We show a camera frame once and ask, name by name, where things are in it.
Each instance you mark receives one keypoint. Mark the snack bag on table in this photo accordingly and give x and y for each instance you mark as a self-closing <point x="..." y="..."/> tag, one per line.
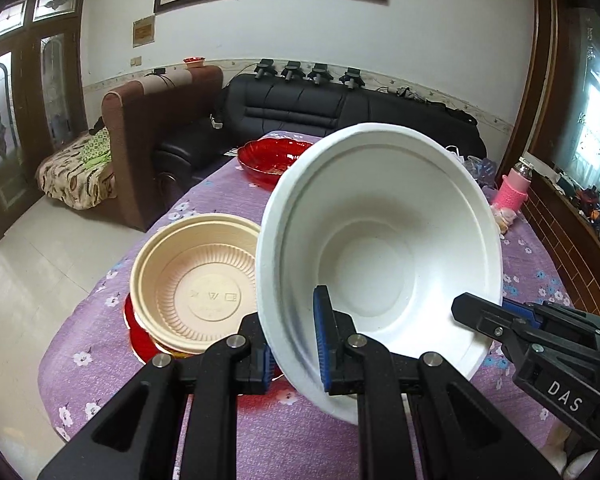
<point x="504" y="218"/>

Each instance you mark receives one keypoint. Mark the small gold wall plaque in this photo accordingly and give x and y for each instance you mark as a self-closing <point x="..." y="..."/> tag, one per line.
<point x="143" y="31"/>

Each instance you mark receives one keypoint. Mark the patterned cushioned bench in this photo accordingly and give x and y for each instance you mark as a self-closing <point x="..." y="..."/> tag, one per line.
<point x="81" y="175"/>

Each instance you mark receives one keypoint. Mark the wooden glass-panel door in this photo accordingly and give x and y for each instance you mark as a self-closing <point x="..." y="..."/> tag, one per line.
<point x="41" y="98"/>

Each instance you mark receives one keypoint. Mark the pink sleeved bottle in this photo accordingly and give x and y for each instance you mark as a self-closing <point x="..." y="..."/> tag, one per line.
<point x="513" y="191"/>

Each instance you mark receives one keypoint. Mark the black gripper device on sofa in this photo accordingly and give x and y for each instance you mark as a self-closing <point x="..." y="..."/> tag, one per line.
<point x="266" y="67"/>

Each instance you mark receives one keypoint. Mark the large white foam bowl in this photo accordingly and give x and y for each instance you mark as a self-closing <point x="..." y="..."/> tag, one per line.
<point x="396" y="228"/>

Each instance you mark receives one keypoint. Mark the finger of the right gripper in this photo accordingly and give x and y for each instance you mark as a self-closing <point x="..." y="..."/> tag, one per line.
<point x="538" y="315"/>
<point x="493" y="320"/>

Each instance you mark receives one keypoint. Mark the brown armchair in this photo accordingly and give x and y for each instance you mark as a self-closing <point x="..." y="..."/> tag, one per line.
<point x="141" y="113"/>

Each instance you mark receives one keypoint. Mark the beige plastic bowl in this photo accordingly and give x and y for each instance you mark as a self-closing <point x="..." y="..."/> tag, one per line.
<point x="194" y="280"/>

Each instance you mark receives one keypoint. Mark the small red gold-rimmed plate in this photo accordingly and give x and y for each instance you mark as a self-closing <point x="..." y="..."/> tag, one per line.
<point x="145" y="348"/>

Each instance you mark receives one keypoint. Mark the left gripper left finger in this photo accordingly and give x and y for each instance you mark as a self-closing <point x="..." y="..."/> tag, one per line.
<point x="175" y="418"/>

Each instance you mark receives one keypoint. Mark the black leather sofa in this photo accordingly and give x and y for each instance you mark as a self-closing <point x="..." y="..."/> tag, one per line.
<point x="249" y="108"/>

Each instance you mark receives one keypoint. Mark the wooden side cabinet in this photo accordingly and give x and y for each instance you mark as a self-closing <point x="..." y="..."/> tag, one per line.
<point x="572" y="244"/>

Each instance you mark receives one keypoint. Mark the red bowl on armchair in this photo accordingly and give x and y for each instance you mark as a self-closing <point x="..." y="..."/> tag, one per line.
<point x="194" y="61"/>

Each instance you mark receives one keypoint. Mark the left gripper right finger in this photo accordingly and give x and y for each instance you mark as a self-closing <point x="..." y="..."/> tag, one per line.
<point x="417" y="417"/>

